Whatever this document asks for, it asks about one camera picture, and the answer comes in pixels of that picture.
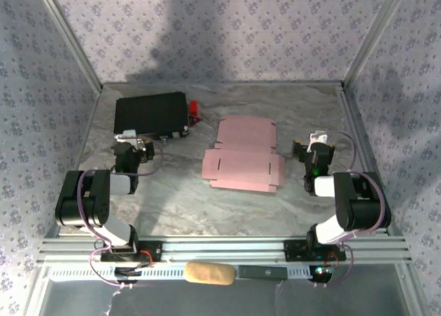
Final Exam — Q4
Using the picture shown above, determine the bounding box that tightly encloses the pink paper box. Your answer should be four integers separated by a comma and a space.
201, 115, 287, 195

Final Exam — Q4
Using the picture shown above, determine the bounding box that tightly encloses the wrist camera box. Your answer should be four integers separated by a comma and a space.
309, 131, 329, 147
115, 129, 147, 149

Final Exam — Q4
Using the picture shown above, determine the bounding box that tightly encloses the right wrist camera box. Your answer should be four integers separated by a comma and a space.
309, 131, 329, 147

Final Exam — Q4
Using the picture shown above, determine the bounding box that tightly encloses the aluminium frame post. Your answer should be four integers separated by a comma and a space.
34, 0, 104, 92
342, 0, 413, 89

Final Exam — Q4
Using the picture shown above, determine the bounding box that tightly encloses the tan foam pad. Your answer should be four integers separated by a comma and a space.
184, 261, 236, 286

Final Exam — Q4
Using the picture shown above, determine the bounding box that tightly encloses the aluminium side rail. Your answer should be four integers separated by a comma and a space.
339, 83, 404, 238

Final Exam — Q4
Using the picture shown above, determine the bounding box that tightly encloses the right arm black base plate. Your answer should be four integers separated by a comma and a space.
283, 239, 347, 262

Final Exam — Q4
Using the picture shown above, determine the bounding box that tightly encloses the black carrying case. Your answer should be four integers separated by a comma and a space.
113, 92, 191, 145

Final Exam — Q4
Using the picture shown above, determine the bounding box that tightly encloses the white slotted cable duct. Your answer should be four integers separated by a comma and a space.
48, 264, 340, 282

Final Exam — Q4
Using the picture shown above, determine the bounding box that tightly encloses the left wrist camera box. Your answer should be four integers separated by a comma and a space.
115, 129, 147, 149

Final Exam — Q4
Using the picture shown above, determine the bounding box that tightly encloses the black flat bar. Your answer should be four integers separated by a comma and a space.
238, 266, 289, 280

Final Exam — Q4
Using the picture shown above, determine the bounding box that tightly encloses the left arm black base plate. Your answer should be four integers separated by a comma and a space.
99, 240, 163, 264

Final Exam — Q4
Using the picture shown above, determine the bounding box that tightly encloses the wide aluminium base rail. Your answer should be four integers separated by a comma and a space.
37, 236, 413, 265

